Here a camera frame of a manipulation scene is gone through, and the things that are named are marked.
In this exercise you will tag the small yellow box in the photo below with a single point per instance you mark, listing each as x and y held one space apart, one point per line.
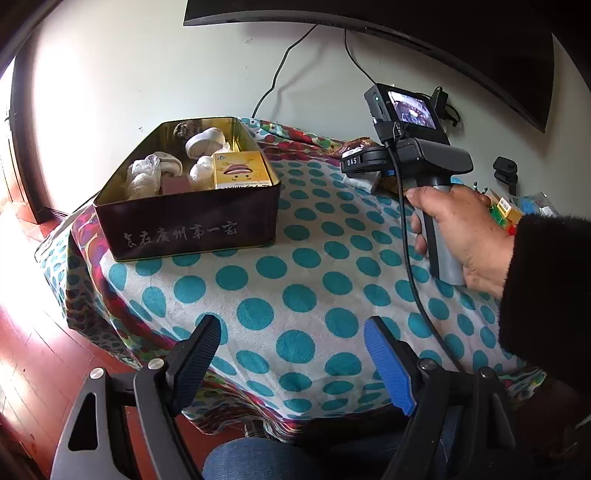
505 207

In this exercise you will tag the person's right hand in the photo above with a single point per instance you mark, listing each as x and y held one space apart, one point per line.
471 230

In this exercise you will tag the clear plastic bag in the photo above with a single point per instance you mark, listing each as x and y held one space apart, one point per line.
538 205

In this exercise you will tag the black webcam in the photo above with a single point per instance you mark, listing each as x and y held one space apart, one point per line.
503 166

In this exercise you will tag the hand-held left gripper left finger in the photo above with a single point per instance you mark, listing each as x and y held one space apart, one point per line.
203 350

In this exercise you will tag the dark wooden door frame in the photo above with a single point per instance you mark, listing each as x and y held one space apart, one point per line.
25 138

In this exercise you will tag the orange crab toy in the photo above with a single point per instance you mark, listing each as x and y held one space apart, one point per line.
484 191

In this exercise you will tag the small red box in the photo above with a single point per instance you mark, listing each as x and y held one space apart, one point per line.
174 184

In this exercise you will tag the polka dot blanket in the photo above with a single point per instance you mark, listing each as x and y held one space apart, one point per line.
295 277

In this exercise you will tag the black power adapter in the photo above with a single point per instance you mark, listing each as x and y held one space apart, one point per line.
439 98

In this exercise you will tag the brown snack bag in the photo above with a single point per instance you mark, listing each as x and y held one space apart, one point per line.
353 146

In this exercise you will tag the dark red tin box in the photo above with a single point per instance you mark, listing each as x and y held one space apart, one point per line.
184 226

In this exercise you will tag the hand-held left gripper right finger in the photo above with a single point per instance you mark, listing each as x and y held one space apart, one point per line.
388 364

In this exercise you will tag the green and red box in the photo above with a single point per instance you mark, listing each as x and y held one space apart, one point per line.
505 227

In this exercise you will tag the white sock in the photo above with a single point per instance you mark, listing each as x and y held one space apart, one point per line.
205 141

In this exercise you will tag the black flat screen television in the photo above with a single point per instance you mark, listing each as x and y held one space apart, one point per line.
415 23

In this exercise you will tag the person's leg in jeans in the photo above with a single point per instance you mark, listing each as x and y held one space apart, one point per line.
258 457

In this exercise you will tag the yellow cartoon carton box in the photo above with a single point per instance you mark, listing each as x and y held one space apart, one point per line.
240 170

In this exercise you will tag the black plug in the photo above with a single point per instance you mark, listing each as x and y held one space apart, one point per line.
451 116

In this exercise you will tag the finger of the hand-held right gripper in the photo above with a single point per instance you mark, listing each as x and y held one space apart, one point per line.
367 174

